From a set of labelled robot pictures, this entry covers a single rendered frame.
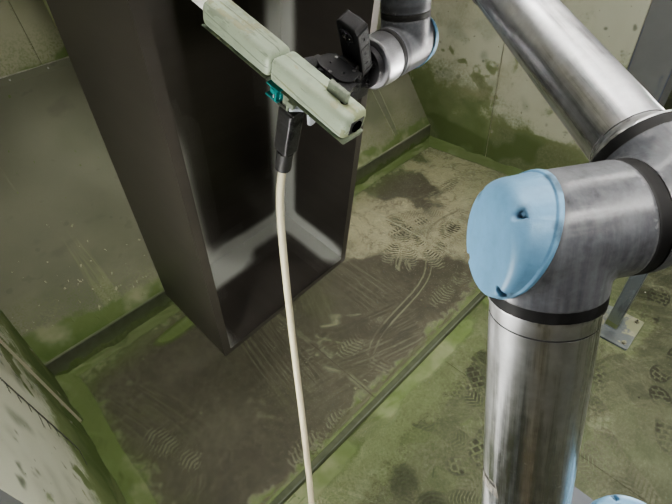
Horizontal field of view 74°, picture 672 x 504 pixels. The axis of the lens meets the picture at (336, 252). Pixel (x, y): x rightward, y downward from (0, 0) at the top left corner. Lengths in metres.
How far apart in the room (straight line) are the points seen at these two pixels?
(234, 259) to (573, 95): 1.43
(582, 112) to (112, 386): 2.04
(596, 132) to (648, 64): 2.08
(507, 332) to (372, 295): 1.74
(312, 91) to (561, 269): 0.39
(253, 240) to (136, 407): 0.85
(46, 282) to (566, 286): 2.10
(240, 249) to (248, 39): 1.22
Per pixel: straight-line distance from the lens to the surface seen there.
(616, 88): 0.61
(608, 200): 0.45
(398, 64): 0.85
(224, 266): 1.79
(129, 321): 2.34
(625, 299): 2.23
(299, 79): 0.66
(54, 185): 2.30
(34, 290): 2.28
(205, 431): 1.95
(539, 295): 0.45
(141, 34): 0.80
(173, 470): 1.93
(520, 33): 0.73
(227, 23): 0.75
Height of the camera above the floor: 1.70
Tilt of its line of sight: 43 degrees down
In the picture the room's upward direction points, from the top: 6 degrees counter-clockwise
